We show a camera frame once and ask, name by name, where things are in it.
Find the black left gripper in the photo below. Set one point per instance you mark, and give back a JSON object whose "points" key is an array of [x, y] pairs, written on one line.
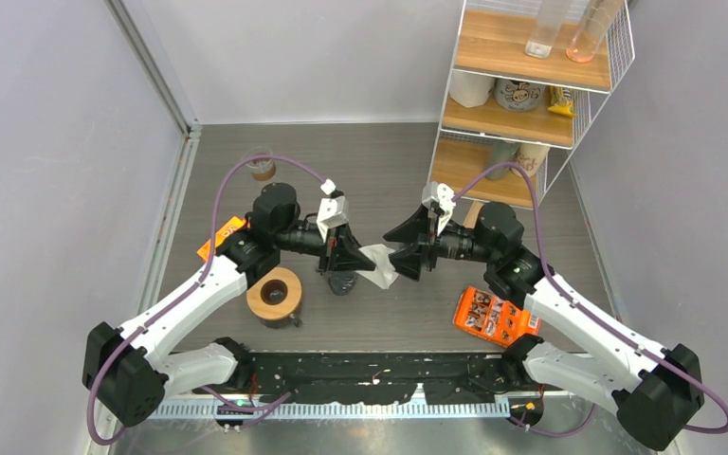
{"points": [[345, 256]]}

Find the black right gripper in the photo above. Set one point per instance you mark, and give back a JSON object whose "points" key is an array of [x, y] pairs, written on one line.
{"points": [[421, 230]]}

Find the dark glass dripper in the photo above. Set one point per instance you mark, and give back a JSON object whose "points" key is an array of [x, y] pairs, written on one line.
{"points": [[342, 283]]}

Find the white paper coffee filter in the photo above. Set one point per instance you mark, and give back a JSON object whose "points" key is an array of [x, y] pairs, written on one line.
{"points": [[384, 274]]}

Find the brown paper coffee filter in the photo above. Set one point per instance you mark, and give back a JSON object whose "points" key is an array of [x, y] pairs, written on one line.
{"points": [[472, 214]]}

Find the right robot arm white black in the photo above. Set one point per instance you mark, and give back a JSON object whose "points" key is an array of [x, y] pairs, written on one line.
{"points": [[653, 391]]}

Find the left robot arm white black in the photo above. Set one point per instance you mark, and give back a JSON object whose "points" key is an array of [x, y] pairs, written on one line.
{"points": [[132, 368]]}

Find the orange snack packet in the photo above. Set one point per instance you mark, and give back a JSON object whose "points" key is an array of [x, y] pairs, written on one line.
{"points": [[484, 315]]}

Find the orange sponge box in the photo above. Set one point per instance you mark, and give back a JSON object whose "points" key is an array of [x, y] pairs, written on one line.
{"points": [[229, 227]]}

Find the grey green bottle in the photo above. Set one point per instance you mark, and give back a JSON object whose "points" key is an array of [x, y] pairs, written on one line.
{"points": [[501, 151]]}

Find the cream printed cup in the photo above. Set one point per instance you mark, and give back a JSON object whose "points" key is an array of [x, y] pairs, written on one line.
{"points": [[530, 157]]}

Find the yellow snack bag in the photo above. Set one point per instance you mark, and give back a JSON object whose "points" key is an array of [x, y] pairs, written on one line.
{"points": [[562, 102]]}

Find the clear glass bottle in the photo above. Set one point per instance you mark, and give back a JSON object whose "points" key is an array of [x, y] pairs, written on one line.
{"points": [[550, 17]]}

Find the pink tinted glass bottle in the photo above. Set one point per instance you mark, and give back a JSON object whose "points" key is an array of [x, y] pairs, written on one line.
{"points": [[592, 29]]}

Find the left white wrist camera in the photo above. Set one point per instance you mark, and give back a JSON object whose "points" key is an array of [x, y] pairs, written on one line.
{"points": [[333, 210]]}

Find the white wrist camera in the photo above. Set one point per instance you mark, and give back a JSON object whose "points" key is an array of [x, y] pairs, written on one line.
{"points": [[438, 199], [333, 210]]}

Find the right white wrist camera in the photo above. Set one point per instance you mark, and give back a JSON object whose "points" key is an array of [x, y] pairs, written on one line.
{"points": [[438, 199]]}

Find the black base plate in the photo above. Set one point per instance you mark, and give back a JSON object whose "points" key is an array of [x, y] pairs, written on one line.
{"points": [[380, 378]]}

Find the white wire wooden shelf rack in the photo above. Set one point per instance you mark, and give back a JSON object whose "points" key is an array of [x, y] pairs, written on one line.
{"points": [[490, 41]]}

